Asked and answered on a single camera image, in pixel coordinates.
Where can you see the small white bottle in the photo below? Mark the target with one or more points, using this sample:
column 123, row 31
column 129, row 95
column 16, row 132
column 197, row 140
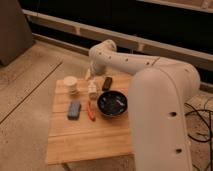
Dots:
column 92, row 90

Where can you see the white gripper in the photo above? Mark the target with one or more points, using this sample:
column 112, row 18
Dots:
column 90, row 74

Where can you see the wooden board table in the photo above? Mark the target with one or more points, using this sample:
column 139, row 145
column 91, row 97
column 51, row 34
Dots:
column 84, row 139

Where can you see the white paper cup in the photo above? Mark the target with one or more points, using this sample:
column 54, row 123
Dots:
column 71, row 83

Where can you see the small black object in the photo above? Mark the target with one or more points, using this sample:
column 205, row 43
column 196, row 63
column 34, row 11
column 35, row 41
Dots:
column 107, row 84

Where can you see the dark ceramic bowl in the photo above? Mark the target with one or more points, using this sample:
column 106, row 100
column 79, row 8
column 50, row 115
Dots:
column 112, row 103

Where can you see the brown cabinet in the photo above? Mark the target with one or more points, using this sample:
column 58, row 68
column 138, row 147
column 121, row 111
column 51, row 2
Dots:
column 15, row 34

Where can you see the orange red tool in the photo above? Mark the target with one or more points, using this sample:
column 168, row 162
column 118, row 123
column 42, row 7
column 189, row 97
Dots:
column 90, row 112

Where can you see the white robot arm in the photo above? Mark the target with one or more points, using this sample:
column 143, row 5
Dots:
column 156, row 95

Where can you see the blue grey sponge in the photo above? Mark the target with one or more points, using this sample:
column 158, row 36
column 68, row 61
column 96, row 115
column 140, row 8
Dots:
column 74, row 110

